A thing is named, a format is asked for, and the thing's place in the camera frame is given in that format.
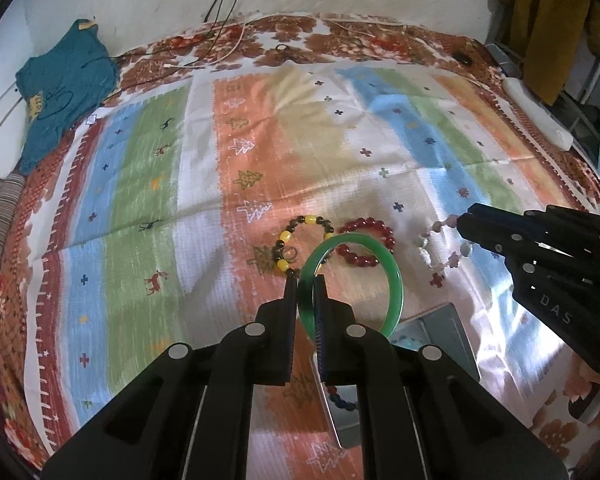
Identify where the multicolour glass bead bracelet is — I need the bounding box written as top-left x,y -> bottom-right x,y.
327,383 -> 359,411

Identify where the white pink charm bracelet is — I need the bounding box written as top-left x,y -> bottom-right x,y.
415,212 -> 476,288

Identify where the green jade bangle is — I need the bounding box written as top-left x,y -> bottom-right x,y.
297,232 -> 404,341

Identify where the dark red bead bracelet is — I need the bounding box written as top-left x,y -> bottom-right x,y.
334,216 -> 398,267

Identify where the yellow black bead bracelet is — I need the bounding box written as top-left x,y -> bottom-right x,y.
270,213 -> 336,276

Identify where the silver metal tin box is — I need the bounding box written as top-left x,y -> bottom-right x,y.
308,301 -> 481,451

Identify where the white long object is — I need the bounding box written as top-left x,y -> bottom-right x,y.
503,77 -> 573,152

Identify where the striped colourful cloth mat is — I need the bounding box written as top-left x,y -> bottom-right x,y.
24,62 -> 600,464

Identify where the mustard hanging garment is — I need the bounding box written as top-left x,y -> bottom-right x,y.
496,0 -> 600,105

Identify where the teal folded garment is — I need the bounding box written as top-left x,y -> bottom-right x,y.
16,18 -> 119,176

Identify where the white charging cable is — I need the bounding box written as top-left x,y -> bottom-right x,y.
162,22 -> 246,71

